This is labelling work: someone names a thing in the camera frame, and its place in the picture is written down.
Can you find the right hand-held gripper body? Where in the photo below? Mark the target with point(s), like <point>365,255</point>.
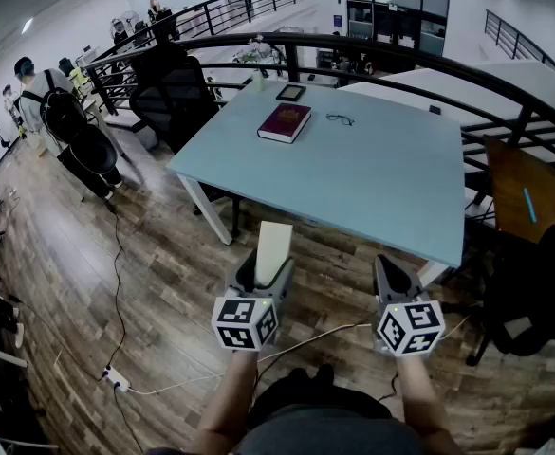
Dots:
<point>410,330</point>

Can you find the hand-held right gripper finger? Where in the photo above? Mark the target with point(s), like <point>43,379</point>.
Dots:
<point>387,278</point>
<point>403,282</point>

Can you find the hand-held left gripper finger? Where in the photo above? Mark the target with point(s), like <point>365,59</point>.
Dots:
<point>283,273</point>
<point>247,268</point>

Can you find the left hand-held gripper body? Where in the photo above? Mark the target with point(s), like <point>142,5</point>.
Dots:
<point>244,322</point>

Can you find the cream rectangular block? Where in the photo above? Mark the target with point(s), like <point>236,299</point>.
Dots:
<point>274,249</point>

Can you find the person's right forearm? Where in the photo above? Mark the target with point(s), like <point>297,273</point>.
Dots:
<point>421,396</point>

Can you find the person's left forearm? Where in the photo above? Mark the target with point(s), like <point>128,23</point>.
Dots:
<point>229,401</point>

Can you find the white table leg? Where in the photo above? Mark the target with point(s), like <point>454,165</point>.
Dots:
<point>432,273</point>
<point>208,211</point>

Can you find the person's dark clothed body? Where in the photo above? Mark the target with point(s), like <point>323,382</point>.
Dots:
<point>324,420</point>

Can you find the black swivel chair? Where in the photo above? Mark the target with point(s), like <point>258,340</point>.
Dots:
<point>538,296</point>

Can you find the white power strip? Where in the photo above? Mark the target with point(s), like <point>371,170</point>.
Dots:
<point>116,379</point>

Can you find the light blue pen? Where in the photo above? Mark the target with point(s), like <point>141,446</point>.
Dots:
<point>530,204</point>

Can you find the dark red hardcover book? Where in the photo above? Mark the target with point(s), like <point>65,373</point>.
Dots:
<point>284,120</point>

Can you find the brown wooden side table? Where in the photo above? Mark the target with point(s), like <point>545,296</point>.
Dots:
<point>519,178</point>

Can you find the thin black round eyeglasses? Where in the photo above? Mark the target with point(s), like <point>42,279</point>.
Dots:
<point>339,118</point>

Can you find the black mesh office chair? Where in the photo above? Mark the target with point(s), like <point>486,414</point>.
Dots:
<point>172,97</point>

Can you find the white vase with flowers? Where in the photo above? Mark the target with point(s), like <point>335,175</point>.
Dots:
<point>258,81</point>

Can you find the curved black metal railing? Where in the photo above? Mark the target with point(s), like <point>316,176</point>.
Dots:
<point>400,50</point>

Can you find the long black balcony railing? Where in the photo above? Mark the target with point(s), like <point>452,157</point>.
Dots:
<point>239,5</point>

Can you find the dark glass double door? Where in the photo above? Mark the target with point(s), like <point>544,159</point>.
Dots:
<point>395,7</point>

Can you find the black picture frame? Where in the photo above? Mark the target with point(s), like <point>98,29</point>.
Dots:
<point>291,92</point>

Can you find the short black wall railing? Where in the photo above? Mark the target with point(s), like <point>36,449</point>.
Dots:
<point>519,41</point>

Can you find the standing pedestal fan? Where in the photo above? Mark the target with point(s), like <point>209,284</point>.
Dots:
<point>129,21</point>

